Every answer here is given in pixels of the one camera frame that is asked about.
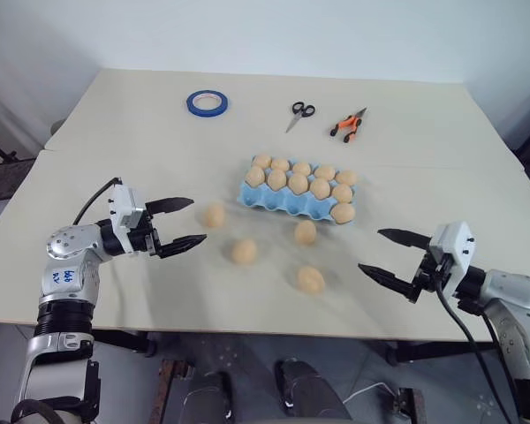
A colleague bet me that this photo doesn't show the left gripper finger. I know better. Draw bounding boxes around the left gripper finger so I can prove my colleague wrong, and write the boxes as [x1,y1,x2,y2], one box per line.
[145,196,196,218]
[158,233,209,260]

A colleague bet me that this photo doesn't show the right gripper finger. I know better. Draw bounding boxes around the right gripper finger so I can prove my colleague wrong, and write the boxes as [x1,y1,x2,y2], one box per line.
[357,262,414,296]
[376,227,434,250]

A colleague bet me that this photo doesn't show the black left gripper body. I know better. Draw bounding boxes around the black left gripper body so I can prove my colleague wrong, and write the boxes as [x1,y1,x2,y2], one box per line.
[128,211,164,260]

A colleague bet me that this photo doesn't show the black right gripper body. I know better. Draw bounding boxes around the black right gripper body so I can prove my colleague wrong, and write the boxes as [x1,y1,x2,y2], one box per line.
[405,248,454,304]

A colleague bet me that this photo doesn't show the blue egg tray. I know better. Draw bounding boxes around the blue egg tray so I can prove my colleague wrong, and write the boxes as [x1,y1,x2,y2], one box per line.
[237,154,363,227]

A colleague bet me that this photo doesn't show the black table leg bar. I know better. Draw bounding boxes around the black table leg bar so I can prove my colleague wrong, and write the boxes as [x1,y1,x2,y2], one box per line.
[385,339,496,366]
[90,329,156,357]

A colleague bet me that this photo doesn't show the blue tape roll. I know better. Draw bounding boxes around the blue tape roll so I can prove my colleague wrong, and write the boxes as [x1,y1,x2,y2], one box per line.
[185,89,231,118]

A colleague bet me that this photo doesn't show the orange and black pruning shears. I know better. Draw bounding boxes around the orange and black pruning shears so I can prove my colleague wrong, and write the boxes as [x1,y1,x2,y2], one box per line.
[329,106,368,144]

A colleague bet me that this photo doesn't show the dark rounded shape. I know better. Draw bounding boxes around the dark rounded shape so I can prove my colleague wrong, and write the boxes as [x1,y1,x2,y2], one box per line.
[183,370,236,424]
[275,358,352,424]

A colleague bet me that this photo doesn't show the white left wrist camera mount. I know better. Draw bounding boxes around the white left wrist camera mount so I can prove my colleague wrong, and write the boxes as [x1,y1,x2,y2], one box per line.
[107,184,148,255]

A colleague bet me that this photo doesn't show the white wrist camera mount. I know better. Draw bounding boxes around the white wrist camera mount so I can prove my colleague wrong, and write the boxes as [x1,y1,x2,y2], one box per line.
[426,220,475,298]
[107,184,148,255]

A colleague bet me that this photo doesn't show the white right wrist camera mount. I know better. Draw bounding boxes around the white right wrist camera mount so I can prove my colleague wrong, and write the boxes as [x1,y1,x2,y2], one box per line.
[426,220,475,298]

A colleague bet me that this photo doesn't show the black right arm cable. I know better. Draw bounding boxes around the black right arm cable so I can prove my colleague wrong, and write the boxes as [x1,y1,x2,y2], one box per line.
[432,260,525,424]

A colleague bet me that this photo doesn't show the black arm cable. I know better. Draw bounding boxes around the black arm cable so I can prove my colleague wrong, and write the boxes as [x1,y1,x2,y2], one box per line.
[72,176,124,225]
[432,260,525,424]

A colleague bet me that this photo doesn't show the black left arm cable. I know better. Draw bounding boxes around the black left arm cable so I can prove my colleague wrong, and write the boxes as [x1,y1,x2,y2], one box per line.
[72,176,124,225]

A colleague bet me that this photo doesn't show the white floor cable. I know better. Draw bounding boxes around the white floor cable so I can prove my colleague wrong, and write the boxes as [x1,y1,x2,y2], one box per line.
[342,382,401,405]

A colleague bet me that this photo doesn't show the rusty brown metal frame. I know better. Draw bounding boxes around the rusty brown metal frame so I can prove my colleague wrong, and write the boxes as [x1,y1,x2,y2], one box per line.
[148,357,192,424]
[396,387,428,424]

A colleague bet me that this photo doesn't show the dark metal frame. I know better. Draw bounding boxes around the dark metal frame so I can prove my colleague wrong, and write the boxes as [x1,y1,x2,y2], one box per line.
[0,127,41,204]

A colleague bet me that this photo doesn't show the black handled scissors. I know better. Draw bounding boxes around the black handled scissors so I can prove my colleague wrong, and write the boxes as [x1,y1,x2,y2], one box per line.
[284,101,315,134]

